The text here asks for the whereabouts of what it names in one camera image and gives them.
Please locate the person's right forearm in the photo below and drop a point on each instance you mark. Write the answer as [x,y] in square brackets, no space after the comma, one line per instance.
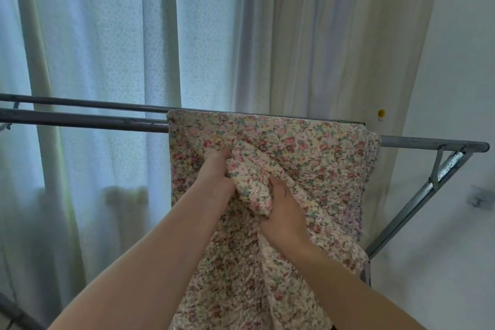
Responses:
[348,291]

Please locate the cream drape curtain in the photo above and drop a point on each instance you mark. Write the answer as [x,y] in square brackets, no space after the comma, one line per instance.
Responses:
[340,51]

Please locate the person's right thumb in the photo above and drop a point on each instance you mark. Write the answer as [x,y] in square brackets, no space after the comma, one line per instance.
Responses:
[271,190]

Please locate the person's left forearm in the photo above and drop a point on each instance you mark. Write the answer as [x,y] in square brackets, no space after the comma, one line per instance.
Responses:
[154,260]

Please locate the yellow wall hook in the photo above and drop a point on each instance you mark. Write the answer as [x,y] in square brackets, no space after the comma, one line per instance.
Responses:
[381,113]

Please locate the floral patterned cloth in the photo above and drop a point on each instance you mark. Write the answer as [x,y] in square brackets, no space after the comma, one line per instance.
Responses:
[301,171]

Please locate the white sheer curtain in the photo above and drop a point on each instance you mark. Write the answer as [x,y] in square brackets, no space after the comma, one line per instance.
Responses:
[116,51]

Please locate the person's left hand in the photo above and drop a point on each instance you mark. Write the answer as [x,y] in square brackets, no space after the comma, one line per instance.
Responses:
[216,181]

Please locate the person's left thumb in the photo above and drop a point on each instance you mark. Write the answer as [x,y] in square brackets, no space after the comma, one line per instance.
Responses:
[222,157]

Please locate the grey metal drying rack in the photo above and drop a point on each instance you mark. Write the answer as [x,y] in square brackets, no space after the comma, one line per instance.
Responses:
[96,123]

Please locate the person's right hand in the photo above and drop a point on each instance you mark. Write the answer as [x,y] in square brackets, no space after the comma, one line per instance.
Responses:
[284,215]

